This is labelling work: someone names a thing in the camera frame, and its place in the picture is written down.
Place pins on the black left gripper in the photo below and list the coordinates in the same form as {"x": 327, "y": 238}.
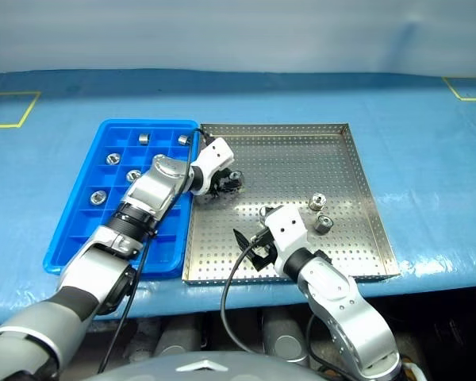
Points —
{"x": 221, "y": 183}

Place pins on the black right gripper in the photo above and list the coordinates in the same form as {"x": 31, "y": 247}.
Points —
{"x": 266, "y": 240}

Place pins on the metal roller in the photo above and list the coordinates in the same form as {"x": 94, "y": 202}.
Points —
{"x": 316, "y": 201}
{"x": 183, "y": 139}
{"x": 264, "y": 211}
{"x": 238, "y": 180}
{"x": 324, "y": 223}
{"x": 133, "y": 175}
{"x": 112, "y": 158}
{"x": 98, "y": 197}
{"x": 143, "y": 138}

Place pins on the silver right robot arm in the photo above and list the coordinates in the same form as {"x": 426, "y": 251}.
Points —
{"x": 341, "y": 309}

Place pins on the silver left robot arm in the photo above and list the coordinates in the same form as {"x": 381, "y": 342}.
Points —
{"x": 154, "y": 190}

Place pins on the perforated steel tray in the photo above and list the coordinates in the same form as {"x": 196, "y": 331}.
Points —
{"x": 301, "y": 166}

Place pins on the blue compartment tray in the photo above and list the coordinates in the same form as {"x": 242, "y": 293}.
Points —
{"x": 83, "y": 238}

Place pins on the grey cylinder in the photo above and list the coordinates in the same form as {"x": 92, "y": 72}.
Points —
{"x": 285, "y": 345}
{"x": 174, "y": 341}

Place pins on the grey robot torso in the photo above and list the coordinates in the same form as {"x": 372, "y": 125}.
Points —
{"x": 162, "y": 367}

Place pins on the blue table cover sheet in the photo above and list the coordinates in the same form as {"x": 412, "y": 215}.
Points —
{"x": 420, "y": 178}

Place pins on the yellow tape square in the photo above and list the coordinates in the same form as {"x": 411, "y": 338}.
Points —
{"x": 28, "y": 111}
{"x": 452, "y": 89}

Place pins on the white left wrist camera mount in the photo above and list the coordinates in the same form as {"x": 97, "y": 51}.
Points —
{"x": 216, "y": 155}

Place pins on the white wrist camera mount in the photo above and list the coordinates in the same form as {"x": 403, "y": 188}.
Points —
{"x": 216, "y": 155}
{"x": 287, "y": 228}

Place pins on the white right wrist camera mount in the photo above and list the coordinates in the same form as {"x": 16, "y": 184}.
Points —
{"x": 287, "y": 228}

